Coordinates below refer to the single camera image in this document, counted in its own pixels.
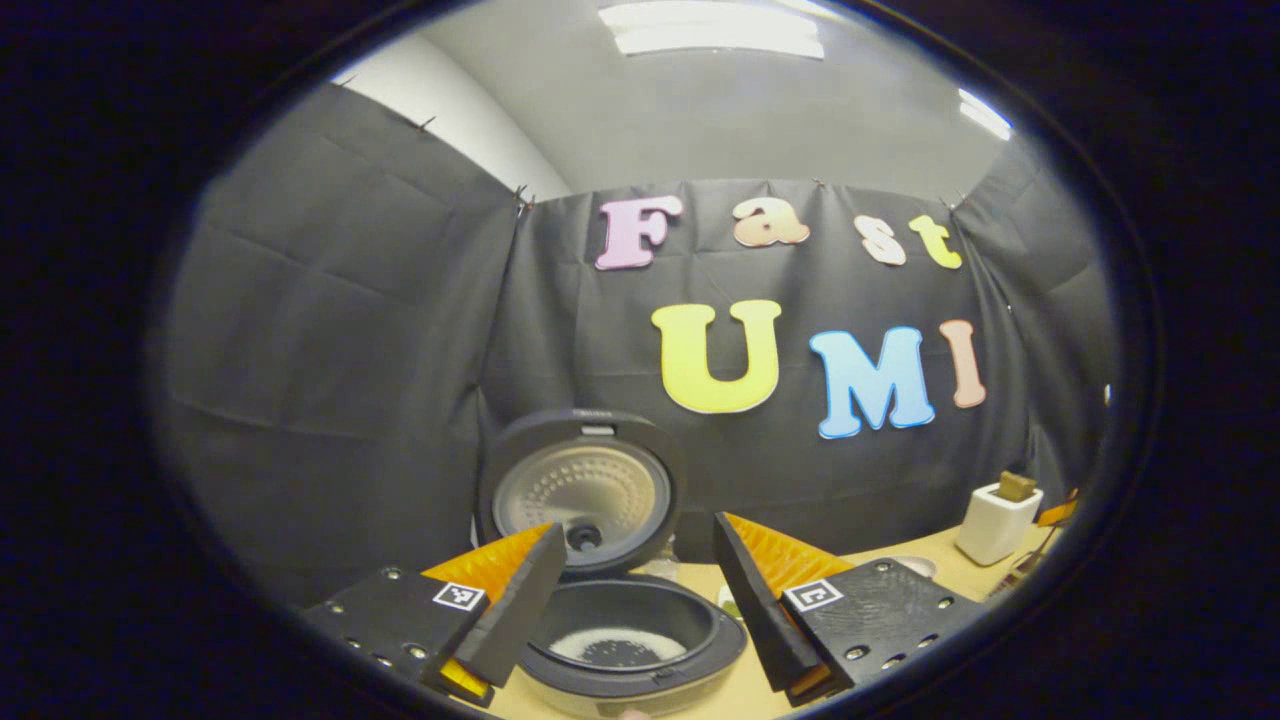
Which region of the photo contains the white rice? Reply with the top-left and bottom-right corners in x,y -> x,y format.
550,625 -> 691,669

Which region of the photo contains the large ceiling light panel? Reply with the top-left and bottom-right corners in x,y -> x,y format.
600,0 -> 827,59

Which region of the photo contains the black backdrop cloth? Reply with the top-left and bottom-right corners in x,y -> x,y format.
150,85 -> 1116,611

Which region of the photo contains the small ceiling light panel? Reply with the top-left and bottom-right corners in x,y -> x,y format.
959,88 -> 1014,141

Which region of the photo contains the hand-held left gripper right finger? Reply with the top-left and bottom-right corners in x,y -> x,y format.
712,512 -> 988,707

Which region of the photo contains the white toaster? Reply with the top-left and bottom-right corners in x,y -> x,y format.
955,483 -> 1045,567

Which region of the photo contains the black and silver rice cooker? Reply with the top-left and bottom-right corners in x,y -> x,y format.
475,407 -> 750,720

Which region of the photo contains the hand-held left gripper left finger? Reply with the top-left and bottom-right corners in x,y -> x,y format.
303,522 -> 569,709

